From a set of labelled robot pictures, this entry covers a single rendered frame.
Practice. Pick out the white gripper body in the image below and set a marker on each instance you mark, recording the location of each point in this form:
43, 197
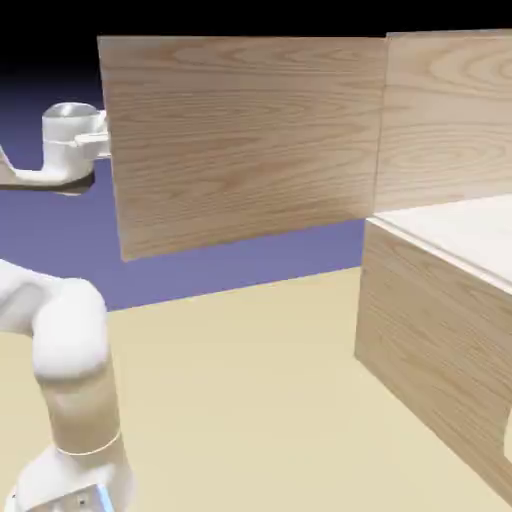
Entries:
95, 140

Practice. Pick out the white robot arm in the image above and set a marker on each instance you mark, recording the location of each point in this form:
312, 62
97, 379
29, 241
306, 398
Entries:
68, 332

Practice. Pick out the light wood cabinet door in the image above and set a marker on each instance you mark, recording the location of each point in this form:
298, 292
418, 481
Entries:
240, 140
432, 344

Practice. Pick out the light wood cabinet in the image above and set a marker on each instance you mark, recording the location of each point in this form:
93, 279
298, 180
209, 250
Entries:
444, 120

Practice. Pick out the light wood cabinet lower door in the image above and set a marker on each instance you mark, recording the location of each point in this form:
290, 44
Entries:
432, 344

